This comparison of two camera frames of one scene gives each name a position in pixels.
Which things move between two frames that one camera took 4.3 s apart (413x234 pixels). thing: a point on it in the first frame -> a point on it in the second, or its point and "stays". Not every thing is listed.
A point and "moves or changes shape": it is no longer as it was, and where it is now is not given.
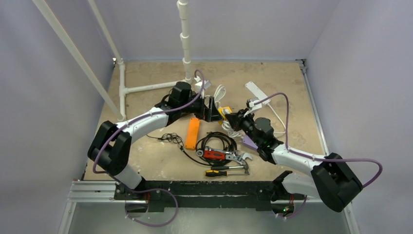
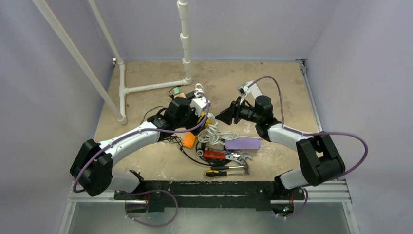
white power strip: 258,93 stays
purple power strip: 248,142 moves or changes shape
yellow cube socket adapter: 223,110 moves or changes shape
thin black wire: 170,137 stays
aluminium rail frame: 105,190 stays
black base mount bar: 202,196 stays
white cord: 219,95 -> 214,137
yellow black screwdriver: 215,173 stays
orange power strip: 193,134 stays
